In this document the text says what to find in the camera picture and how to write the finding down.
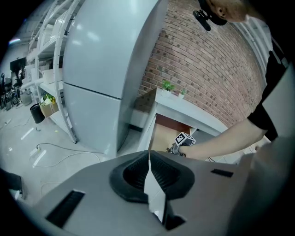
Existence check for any white power strip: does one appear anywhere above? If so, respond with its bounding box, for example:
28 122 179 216
29 146 42 157

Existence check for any person's head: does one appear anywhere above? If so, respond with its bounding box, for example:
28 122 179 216
207 0 248 24

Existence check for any white desk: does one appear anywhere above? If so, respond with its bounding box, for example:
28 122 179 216
138 88 272 165

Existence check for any white floor cable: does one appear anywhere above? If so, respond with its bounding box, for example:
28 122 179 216
32 142 102 169

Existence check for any person's black clothing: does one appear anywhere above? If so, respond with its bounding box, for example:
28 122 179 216
247 39 291 142

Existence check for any grey refrigerator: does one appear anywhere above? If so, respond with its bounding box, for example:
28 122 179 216
62 0 170 157

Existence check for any cardboard box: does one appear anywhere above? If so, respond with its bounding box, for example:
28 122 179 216
38 93 59 118

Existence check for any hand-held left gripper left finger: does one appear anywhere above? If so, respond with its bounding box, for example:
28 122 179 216
34 151 166 236

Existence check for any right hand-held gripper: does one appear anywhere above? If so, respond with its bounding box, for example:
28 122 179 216
168 131 197 158

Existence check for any black waste bin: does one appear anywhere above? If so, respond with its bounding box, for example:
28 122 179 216
29 103 46 124

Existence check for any person's right forearm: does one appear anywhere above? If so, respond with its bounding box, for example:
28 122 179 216
178 112 269 160

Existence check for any wooden box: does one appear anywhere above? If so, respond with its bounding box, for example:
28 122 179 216
149 114 199 154

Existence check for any black head camera mount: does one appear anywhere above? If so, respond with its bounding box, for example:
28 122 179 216
192 0 229 32

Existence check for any black monitor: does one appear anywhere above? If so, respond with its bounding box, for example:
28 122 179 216
9 57 27 71

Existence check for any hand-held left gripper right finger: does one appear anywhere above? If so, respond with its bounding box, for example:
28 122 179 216
149 150 253 236

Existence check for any white storage bin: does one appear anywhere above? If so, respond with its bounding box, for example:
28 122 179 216
41 68 56 85

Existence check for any large green potted plant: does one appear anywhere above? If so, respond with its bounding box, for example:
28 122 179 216
161 80 176 97

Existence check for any white shelving rack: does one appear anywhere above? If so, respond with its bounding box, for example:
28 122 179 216
27 0 80 145

